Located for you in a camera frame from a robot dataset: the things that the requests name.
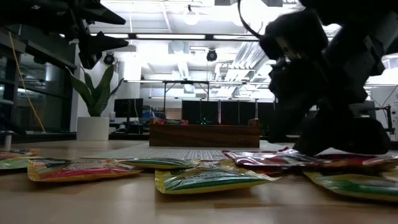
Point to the white plant pot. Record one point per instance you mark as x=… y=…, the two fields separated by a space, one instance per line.
x=93 y=129

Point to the grey woven placemat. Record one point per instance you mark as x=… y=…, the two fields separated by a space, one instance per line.
x=174 y=154

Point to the green lemon lime tea packet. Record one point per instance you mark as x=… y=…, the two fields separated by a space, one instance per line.
x=211 y=182
x=351 y=186
x=12 y=164
x=158 y=163

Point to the round ceiling lamp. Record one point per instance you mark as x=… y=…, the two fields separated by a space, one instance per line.
x=191 y=17

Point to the black aluminium rig frame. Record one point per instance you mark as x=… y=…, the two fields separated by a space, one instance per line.
x=186 y=36

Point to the white cylinder post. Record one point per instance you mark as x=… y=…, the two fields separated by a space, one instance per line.
x=7 y=141

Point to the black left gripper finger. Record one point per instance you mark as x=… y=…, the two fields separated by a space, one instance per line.
x=93 y=49
x=96 y=14

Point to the black computer monitor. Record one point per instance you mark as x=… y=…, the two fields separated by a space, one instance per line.
x=127 y=108

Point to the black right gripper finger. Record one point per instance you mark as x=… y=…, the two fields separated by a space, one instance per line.
x=284 y=118
x=342 y=137

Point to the black round camera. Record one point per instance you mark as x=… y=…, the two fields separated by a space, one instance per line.
x=212 y=56
x=109 y=59

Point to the green snake plant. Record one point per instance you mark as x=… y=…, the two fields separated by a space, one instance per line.
x=96 y=99

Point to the black partition row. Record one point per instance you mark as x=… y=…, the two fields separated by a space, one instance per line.
x=236 y=112

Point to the wooden three-compartment tray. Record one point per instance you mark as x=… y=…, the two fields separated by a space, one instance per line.
x=202 y=137

